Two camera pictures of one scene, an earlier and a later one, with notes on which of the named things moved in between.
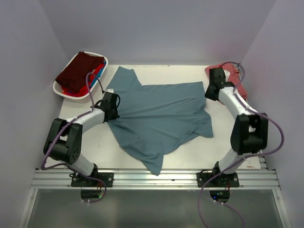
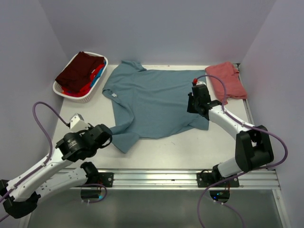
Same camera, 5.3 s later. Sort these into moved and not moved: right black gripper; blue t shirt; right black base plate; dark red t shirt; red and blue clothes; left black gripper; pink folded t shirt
Moved: blue t shirt; right black gripper; left black gripper
Not moved: dark red t shirt; red and blue clothes; pink folded t shirt; right black base plate
